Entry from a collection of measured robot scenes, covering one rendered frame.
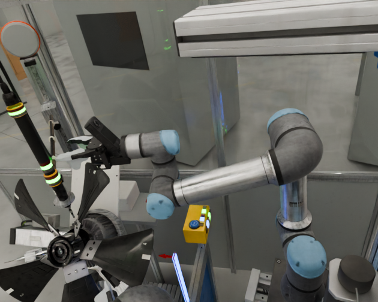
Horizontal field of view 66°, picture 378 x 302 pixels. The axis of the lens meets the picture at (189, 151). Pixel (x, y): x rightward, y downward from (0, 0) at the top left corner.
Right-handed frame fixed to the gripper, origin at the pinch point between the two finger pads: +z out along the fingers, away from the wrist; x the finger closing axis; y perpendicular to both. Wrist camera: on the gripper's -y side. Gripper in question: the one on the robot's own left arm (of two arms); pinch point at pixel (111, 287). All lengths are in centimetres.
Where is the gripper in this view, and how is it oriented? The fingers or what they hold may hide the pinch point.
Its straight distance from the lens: 115.1
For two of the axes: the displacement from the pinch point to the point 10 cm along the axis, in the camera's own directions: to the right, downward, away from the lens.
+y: -8.7, 4.5, -2.0
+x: 2.7, 7.7, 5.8
